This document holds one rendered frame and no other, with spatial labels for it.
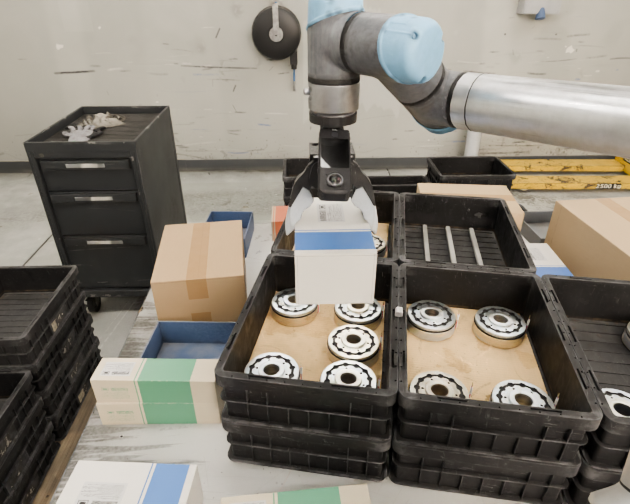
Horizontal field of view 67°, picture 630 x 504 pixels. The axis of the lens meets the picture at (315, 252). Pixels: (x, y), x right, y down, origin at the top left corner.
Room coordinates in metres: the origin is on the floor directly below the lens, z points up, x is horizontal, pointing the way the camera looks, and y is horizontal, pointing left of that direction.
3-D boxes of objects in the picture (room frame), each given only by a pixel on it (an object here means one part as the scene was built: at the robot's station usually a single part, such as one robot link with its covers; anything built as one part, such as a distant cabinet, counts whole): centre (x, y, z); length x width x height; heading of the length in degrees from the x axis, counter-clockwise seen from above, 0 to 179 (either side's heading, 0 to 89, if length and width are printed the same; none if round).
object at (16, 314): (1.23, 0.98, 0.37); 0.40 x 0.30 x 0.45; 2
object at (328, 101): (0.71, -0.02, 1.33); 0.08 x 0.08 x 0.05
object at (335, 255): (0.69, -0.03, 1.10); 0.20 x 0.12 x 0.09; 2
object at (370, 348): (0.72, -0.08, 0.86); 0.10 x 0.10 x 0.01
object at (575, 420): (0.69, -0.31, 0.92); 0.40 x 0.30 x 0.02; 171
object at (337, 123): (0.72, -0.03, 1.25); 0.09 x 0.08 x 0.12; 2
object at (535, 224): (1.45, -0.86, 0.73); 0.27 x 0.20 x 0.05; 94
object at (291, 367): (0.64, 0.08, 0.86); 0.10 x 0.10 x 0.01
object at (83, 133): (2.06, 1.04, 0.88); 0.25 x 0.19 x 0.03; 2
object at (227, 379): (0.73, -0.01, 0.92); 0.40 x 0.30 x 0.02; 171
